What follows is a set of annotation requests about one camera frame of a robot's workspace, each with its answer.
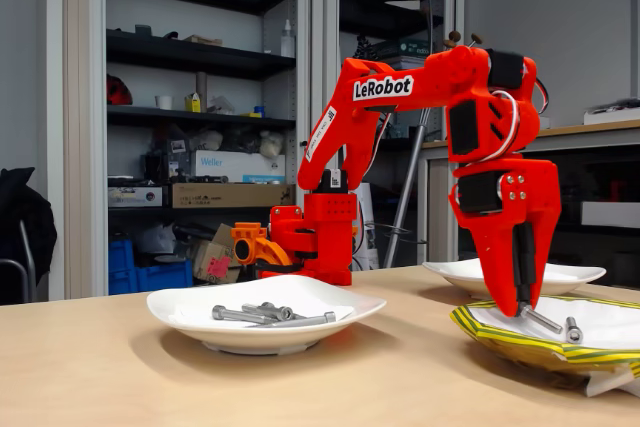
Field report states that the short steel bolt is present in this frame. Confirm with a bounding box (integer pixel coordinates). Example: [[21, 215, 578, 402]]
[[518, 302, 564, 335], [564, 315, 585, 345]]

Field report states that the white square plate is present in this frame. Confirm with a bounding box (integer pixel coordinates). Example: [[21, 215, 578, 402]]
[[146, 274, 388, 356], [422, 257, 608, 301]]

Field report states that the white storage box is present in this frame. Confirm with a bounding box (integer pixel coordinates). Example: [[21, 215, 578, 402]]
[[581, 200, 640, 229]]

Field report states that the grey wooden-top workbench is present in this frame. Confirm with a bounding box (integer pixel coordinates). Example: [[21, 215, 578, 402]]
[[419, 119, 640, 263]]

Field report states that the yellow green striped plate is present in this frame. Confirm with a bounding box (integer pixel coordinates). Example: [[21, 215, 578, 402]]
[[448, 294, 640, 398]]

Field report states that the white tray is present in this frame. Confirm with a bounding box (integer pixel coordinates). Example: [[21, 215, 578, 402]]
[[583, 98, 640, 126]]

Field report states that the silver coat stand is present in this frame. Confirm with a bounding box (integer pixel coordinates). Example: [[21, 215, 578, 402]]
[[382, 0, 485, 269]]

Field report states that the black flexible tripod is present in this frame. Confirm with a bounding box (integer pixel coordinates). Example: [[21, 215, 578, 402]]
[[352, 34, 380, 62]]

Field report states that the white soft bag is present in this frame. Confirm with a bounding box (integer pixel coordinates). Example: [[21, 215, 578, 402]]
[[258, 130, 286, 159]]

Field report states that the grey metal shelf cabinet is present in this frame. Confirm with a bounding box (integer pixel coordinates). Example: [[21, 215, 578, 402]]
[[47, 0, 314, 301], [312, 0, 466, 269]]

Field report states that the white Weller box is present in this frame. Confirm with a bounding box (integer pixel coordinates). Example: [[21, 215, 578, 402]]
[[194, 149, 287, 184]]

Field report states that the long brown cardboard box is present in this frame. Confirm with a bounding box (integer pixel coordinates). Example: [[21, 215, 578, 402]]
[[171, 182, 296, 210]]

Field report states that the cardboard box pink sticker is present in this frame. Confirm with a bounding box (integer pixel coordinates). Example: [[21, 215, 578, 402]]
[[192, 223, 245, 284]]

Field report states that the white plastic bottle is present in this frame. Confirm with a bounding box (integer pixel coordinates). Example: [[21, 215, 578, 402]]
[[280, 19, 297, 58]]

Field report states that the low blue plastic crate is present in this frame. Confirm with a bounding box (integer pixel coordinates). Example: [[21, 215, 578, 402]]
[[134, 260, 194, 293]]

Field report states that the cardboard tube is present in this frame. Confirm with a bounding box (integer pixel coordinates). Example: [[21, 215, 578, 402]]
[[195, 71, 209, 113]]

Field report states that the flat white printed box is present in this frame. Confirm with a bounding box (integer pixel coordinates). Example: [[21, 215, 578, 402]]
[[107, 186, 164, 209]]

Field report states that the tall blue plastic crate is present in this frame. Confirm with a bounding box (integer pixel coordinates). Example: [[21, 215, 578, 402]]
[[108, 239, 136, 296]]

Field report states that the red black helmet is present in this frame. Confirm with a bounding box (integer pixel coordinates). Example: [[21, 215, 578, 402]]
[[106, 74, 134, 107]]

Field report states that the black jacket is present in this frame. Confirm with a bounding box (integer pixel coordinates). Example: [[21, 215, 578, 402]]
[[0, 166, 59, 288]]

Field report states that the white servo cable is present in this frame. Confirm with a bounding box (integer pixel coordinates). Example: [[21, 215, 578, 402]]
[[477, 89, 522, 164]]

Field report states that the black red looped cable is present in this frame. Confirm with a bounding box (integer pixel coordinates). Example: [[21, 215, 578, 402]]
[[533, 75, 550, 116]]

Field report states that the orange printed mount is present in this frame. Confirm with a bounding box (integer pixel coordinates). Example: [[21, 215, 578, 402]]
[[230, 221, 304, 276]]

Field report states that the metal chair frame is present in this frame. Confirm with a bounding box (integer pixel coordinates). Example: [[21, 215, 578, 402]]
[[0, 219, 39, 304]]

